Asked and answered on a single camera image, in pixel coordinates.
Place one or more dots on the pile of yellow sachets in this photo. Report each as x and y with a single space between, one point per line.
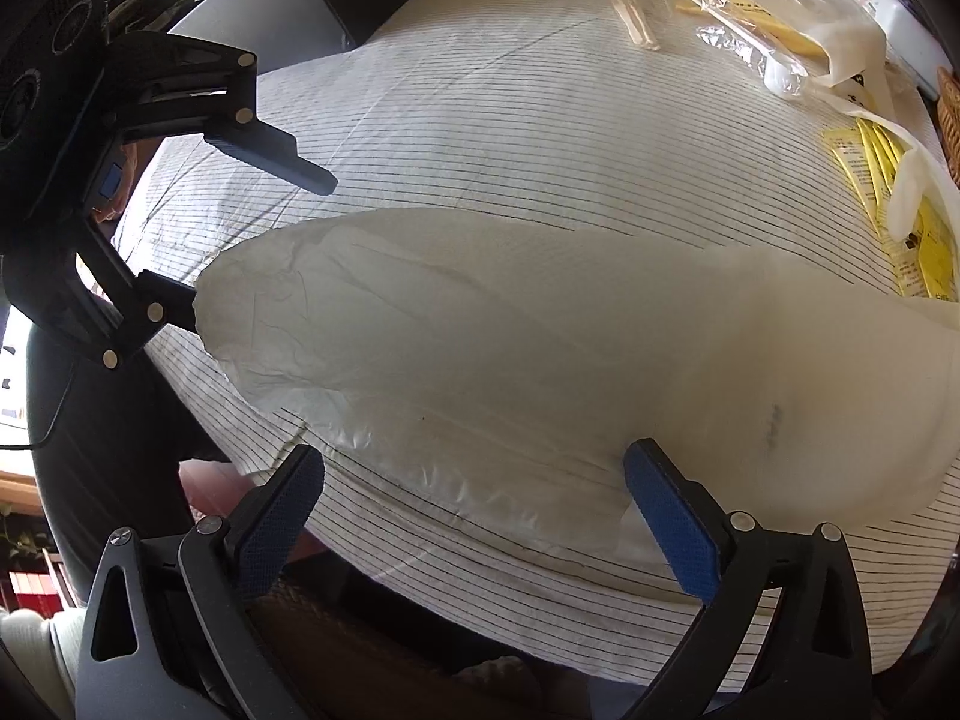
862 165

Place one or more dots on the wrapped white plastic spoon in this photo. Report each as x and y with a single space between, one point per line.
780 75

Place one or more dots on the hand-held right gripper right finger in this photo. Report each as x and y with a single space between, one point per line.
671 517

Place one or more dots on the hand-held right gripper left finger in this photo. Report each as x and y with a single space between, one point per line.
281 510

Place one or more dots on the white floral tissue box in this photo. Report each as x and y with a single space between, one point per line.
900 22

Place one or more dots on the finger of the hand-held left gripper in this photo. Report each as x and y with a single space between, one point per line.
270 154
161 304

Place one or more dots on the wooden chopsticks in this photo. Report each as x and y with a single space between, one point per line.
637 22

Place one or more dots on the wicker basket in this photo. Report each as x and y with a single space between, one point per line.
951 127

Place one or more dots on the white plastic bag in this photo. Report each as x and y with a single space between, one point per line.
487 352

